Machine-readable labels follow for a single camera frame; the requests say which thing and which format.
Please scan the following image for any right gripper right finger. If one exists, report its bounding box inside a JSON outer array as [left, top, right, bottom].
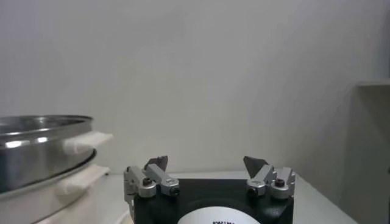
[[243, 155, 296, 200]]

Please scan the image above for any stainless steel steamer basket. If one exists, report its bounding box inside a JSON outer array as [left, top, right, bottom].
[[0, 114, 113, 194]]

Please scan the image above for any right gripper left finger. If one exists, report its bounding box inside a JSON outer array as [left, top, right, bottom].
[[123, 155, 181, 202]]

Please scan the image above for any white electric cooker base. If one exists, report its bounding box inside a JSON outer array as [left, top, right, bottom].
[[0, 149, 111, 224]]

